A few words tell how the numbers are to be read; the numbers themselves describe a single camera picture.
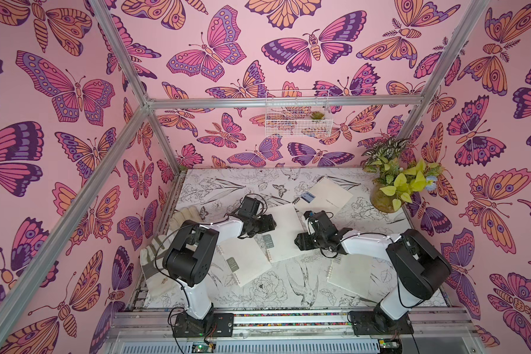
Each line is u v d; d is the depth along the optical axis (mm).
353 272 856
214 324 725
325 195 1108
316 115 923
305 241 817
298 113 947
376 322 661
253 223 815
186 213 1028
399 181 849
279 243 936
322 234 720
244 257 894
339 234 696
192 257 489
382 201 1032
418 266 460
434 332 739
